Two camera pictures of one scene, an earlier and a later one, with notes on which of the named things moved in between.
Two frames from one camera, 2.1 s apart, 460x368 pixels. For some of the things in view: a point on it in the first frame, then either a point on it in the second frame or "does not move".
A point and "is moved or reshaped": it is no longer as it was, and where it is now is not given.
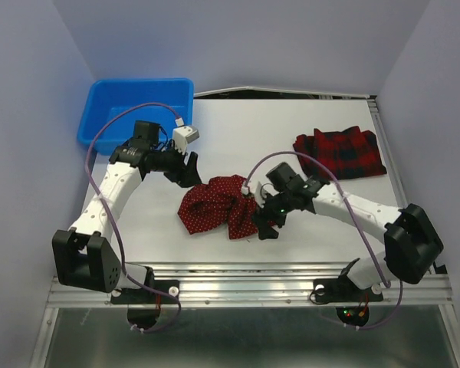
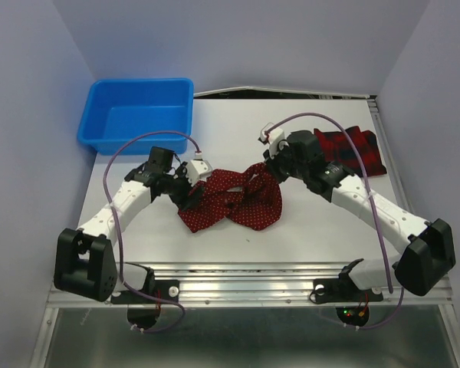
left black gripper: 185,175 → 177,199
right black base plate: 343,289 does not move
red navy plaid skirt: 350,152 does not move
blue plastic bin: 106,99 does not move
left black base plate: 135,296 does not move
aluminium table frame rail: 263,285 does not move
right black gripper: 264,229 → 271,162
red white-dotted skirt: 219,204 is moved or reshaped
